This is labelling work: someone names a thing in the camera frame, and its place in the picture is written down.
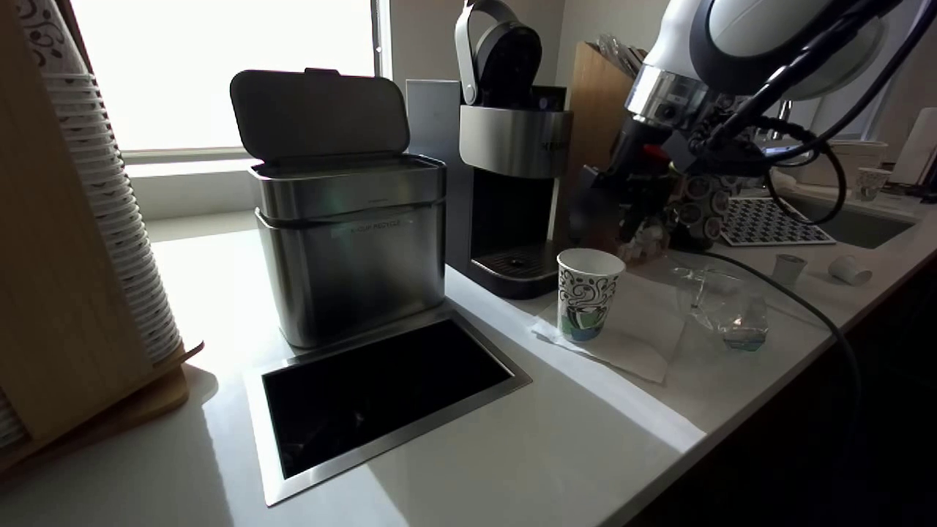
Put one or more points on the black coffee pod carousel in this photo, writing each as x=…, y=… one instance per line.
x=706, y=209

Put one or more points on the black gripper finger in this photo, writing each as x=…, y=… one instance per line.
x=590, y=207
x=606, y=223

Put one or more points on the stainless steel lidded bin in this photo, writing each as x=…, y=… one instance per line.
x=351, y=266

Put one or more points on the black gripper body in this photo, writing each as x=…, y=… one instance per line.
x=638, y=166

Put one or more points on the recessed counter sink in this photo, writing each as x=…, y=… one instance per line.
x=865, y=228

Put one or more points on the patterned white paper cup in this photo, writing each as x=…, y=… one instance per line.
x=590, y=298

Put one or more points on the tall paper cup stack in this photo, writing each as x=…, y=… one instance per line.
x=105, y=214

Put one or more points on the white box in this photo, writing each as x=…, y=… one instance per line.
x=921, y=147

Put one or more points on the steel framed counter trash chute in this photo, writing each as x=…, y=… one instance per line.
x=382, y=390

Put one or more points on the short paper cup stack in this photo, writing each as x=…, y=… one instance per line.
x=7, y=422

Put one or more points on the small white container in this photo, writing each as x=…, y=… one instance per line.
x=874, y=184

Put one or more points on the black silver pod coffeemaker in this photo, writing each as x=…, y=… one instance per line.
x=512, y=141

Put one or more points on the small clear packet bag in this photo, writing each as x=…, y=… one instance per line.
x=788, y=272

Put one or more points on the wooden cup holder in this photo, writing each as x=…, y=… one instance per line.
x=47, y=294

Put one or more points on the wooden condiment organizer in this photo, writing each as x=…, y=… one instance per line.
x=594, y=97

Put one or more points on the loose white coffee pod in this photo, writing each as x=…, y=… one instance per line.
x=849, y=273

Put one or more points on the bright window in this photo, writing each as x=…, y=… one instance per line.
x=193, y=68

